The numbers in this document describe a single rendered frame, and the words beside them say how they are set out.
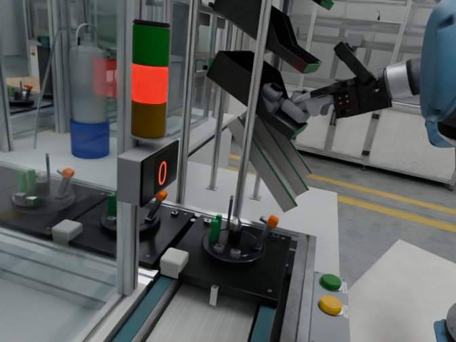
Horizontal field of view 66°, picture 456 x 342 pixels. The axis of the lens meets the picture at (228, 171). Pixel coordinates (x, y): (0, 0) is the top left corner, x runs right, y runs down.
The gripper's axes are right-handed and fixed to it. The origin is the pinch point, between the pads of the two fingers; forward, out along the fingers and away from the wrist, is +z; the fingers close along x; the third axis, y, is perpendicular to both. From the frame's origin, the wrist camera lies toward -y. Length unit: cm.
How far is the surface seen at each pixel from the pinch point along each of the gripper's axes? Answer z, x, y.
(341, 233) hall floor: 67, 192, 95
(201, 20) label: 18.7, -9.0, -25.3
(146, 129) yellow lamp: 3, -50, 4
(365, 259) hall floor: 45, 169, 108
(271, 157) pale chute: 15.8, 7.6, 13.7
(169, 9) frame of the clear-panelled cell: 63, 34, -55
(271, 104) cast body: 7.7, -2.0, -0.5
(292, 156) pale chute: 16.6, 23.0, 15.2
